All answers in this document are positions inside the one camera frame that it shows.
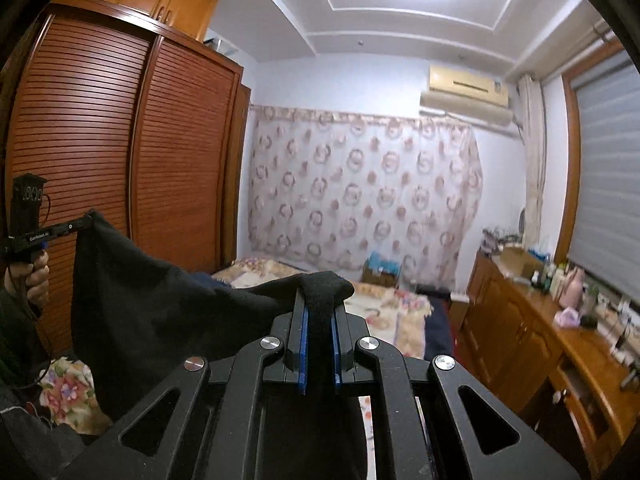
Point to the floral blanket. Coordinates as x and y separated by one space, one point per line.
385 320

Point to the dark bottle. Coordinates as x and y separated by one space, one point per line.
545 272

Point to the small black box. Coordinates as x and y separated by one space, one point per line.
590 321

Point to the stack of folded cloths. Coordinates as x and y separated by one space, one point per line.
495 242

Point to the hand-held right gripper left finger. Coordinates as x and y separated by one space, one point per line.
301 355

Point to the person's grey clothing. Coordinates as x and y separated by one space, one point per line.
35 440

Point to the wooden window frame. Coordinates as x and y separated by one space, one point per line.
571 160

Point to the small black device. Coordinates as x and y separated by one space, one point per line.
621 343

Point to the person's left forearm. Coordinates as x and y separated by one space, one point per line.
12 340

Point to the black printed t-shirt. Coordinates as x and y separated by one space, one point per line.
175 310

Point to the grey window blind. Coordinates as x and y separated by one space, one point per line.
610 185

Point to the wooden louvred wardrobe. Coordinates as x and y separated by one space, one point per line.
100 160

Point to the pink flowered quilt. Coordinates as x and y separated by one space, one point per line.
65 390

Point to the tied beige side curtain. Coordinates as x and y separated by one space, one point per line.
532 160

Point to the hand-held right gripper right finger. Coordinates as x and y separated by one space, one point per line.
336 355

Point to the pink tissue box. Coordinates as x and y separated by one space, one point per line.
567 318

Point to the clear plastic storage box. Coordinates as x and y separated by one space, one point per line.
220 46

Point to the small grey fan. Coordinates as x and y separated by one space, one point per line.
522 224

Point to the wooden sideboard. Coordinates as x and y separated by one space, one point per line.
515 340

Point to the navy bedsheet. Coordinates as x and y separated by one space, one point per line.
440 330

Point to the navy folded clothing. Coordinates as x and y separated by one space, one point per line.
210 280

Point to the pink thermos jug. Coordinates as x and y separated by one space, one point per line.
572 287

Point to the green bottle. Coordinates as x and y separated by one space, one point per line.
593 295

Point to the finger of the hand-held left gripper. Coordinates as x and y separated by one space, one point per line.
65 229

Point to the small cardboard box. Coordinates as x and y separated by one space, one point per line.
380 277

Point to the wall air conditioner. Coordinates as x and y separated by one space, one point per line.
465 92

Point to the teal tissue pack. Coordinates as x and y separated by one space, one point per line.
538 253

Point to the open cardboard box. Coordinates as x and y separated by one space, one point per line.
520 260

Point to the white bottle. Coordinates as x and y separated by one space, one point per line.
555 281

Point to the person's left hand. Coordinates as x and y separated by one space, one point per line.
39 280

